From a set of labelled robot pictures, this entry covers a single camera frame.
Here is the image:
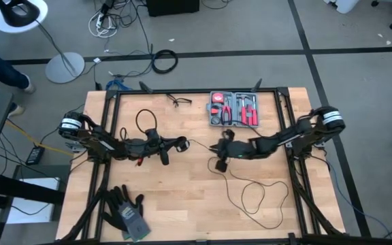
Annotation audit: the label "long blue floor cable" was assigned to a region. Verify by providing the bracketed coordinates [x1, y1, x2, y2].
[325, 159, 392, 239]

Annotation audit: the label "white plastic unit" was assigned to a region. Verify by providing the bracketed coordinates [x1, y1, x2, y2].
[323, 0, 362, 14]

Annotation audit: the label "black power adapter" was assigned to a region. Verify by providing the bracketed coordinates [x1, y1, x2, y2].
[25, 146, 46, 166]

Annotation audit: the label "red-handled hammer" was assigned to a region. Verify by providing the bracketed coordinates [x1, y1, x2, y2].
[235, 95, 251, 126]

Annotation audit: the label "black safety glasses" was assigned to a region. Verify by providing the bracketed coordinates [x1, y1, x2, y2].
[165, 93, 193, 108]

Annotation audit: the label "black metal beam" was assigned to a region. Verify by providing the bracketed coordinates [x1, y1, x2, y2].
[0, 171, 66, 206]

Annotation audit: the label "bundled blue cable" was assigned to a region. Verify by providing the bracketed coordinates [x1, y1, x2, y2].
[105, 78, 126, 91]

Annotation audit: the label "white power strip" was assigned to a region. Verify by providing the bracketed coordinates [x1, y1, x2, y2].
[88, 8, 118, 39]

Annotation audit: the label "yellow cable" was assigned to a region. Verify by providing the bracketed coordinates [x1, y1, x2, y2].
[5, 118, 75, 158]

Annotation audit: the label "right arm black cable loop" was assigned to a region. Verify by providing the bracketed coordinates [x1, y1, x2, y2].
[220, 118, 263, 139]

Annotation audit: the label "red-handled pliers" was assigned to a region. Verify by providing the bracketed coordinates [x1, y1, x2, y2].
[220, 97, 233, 125]

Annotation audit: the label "white panel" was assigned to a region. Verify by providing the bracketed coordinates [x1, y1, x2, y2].
[6, 176, 61, 225]

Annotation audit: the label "coiled black floor cable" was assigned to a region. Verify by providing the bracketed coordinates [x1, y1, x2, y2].
[151, 49, 179, 75]

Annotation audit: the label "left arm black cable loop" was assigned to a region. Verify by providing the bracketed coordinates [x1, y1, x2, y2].
[135, 108, 159, 135]

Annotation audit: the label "black labelled wire spool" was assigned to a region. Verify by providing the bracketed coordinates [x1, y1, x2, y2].
[175, 136, 191, 153]

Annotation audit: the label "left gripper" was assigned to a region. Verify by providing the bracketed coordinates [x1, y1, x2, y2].
[126, 128, 185, 167]

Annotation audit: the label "white round-base stand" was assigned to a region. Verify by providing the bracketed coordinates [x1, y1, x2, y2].
[0, 0, 86, 84]

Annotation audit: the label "grey work glove with label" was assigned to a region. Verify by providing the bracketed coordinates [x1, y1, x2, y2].
[118, 201, 152, 242]

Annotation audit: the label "red-handled screwdriver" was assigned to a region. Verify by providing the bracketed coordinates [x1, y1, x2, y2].
[251, 96, 259, 126]

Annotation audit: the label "black work glove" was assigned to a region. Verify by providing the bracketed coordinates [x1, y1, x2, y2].
[101, 184, 145, 232]

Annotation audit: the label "grey plastic tool case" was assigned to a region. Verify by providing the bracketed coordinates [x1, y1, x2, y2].
[205, 91, 261, 129]

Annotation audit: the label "thin black wire cord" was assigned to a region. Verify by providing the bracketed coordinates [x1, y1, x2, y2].
[188, 139, 290, 230]

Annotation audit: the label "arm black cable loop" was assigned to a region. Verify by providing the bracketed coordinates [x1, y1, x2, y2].
[135, 108, 159, 135]
[220, 118, 263, 139]

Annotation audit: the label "black box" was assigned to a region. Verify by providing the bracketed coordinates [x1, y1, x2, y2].
[146, 0, 201, 18]

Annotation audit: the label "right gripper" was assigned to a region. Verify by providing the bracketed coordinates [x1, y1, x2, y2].
[210, 129, 258, 174]

